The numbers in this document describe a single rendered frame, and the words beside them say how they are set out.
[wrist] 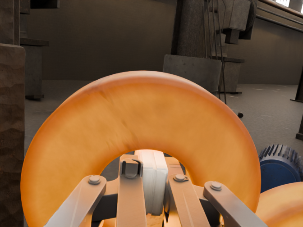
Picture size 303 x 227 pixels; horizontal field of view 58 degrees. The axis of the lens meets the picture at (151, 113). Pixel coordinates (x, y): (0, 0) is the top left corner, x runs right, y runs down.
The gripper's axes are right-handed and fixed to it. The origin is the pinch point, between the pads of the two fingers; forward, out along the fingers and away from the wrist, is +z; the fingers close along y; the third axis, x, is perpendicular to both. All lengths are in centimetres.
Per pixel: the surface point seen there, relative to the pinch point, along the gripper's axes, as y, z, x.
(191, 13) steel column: 86, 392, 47
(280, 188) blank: 10.6, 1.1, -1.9
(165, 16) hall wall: 104, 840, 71
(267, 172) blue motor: 89, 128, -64
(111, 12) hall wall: -50, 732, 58
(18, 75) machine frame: -16.2, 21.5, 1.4
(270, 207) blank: 9.2, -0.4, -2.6
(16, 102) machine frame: -16.5, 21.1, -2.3
